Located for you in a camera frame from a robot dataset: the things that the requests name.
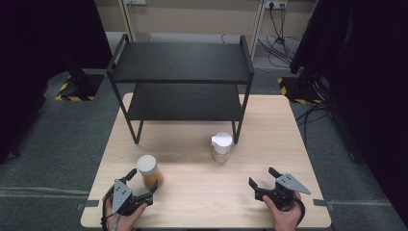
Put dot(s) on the white metal frame post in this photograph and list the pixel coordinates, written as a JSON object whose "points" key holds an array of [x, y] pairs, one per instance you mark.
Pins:
{"points": [[257, 29], [127, 22]]}

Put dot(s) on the person's right hand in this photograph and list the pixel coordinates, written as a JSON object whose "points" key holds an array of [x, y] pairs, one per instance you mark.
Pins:
{"points": [[287, 219]]}

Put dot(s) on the orange spice jar white lid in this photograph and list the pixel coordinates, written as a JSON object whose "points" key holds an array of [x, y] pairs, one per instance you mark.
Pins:
{"points": [[147, 165]]}

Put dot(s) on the black curtain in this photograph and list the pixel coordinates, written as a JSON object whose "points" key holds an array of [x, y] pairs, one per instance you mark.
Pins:
{"points": [[38, 64], [369, 80]]}

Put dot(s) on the person's left hand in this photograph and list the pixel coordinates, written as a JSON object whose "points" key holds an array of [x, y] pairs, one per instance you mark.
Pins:
{"points": [[123, 222]]}

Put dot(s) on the beige powder jar white cap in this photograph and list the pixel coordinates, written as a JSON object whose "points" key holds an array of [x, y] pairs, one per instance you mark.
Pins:
{"points": [[222, 142]]}

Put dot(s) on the white wall outlet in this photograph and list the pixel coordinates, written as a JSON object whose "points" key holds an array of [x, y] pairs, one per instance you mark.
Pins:
{"points": [[275, 4]]}

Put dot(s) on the stand base with striped tape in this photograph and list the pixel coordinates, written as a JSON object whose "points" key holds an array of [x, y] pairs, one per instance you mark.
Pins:
{"points": [[86, 88], [300, 91]]}

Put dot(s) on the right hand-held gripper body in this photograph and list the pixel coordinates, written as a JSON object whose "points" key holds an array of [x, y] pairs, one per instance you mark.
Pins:
{"points": [[287, 184]]}

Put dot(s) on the black two-tier shelf rack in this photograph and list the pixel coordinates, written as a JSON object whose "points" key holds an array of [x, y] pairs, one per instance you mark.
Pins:
{"points": [[179, 61]]}

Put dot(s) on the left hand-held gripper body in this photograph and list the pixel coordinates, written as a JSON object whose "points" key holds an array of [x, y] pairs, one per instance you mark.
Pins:
{"points": [[121, 195]]}

